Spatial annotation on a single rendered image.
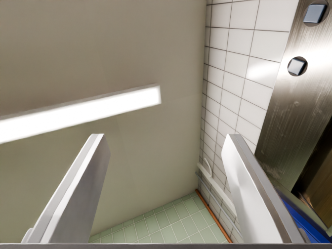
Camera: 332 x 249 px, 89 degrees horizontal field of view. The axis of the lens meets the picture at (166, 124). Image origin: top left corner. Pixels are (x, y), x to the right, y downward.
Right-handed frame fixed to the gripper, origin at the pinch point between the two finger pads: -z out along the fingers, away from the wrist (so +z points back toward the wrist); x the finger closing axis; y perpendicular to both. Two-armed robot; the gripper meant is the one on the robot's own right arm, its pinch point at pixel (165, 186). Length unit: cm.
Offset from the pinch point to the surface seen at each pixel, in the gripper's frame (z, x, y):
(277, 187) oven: -37, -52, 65
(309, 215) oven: -24, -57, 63
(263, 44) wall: -66, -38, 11
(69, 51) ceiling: -76, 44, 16
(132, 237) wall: -44, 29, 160
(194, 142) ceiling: -93, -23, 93
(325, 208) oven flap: -23, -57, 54
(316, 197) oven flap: -27, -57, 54
